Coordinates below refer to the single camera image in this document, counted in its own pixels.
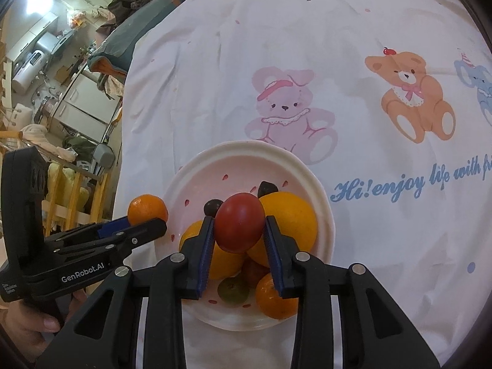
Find person's left hand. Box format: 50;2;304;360
0;290;87;359

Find grey chair back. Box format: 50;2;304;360
93;143;116;170

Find beige towel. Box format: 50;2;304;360
19;123;77;162

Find yellow wooden rack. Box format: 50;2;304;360
0;131;112;235

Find small tangerine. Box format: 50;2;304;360
127;194;169;225

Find white cartoon print bedsheet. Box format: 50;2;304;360
111;0;492;369

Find red cherry tomato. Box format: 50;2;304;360
241;257;272;288
214;192;267;253

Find teal cushion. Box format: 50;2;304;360
88;0;181;85

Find white wall cabinets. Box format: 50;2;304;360
8;0;101;58

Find large orange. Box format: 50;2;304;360
246;191;318;268

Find white kitchen appliance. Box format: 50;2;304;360
11;50;49;93

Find pink speckled white bowl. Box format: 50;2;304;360
156;140;337;331

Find medium orange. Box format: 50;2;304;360
179;220;247;280

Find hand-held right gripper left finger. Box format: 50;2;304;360
36;216;215;369

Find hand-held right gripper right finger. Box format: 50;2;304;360
265;216;441;369

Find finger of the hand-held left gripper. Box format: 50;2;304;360
46;216;132;245
58;218;168;268

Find dark purple grape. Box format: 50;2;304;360
257;181;279;199
203;199;224;218

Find green lime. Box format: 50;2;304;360
217;277;250;303

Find small orange kumquat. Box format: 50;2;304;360
255;273;300;319

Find white low cabinet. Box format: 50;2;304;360
50;73;124;143

